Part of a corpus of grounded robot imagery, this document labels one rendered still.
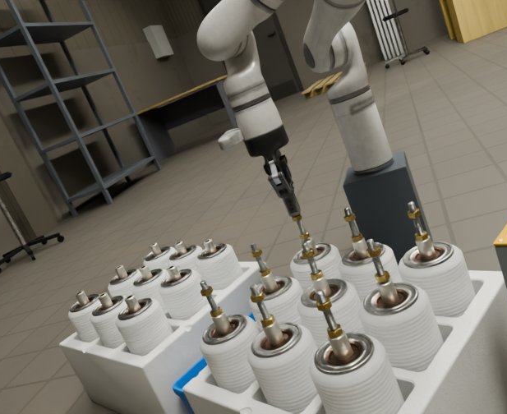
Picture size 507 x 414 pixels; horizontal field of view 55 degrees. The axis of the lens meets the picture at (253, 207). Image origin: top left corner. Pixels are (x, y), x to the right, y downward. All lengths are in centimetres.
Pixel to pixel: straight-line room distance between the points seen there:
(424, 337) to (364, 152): 52
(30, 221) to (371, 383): 418
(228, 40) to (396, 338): 50
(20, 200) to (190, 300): 363
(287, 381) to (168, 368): 39
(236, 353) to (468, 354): 32
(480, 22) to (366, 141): 514
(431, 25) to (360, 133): 718
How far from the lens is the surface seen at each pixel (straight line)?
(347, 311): 74
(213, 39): 81
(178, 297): 107
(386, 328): 67
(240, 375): 78
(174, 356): 102
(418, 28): 821
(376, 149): 109
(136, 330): 102
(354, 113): 107
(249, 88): 82
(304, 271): 89
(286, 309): 82
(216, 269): 113
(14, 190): 460
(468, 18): 615
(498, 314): 80
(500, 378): 82
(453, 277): 76
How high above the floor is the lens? 60
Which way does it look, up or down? 14 degrees down
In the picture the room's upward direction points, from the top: 23 degrees counter-clockwise
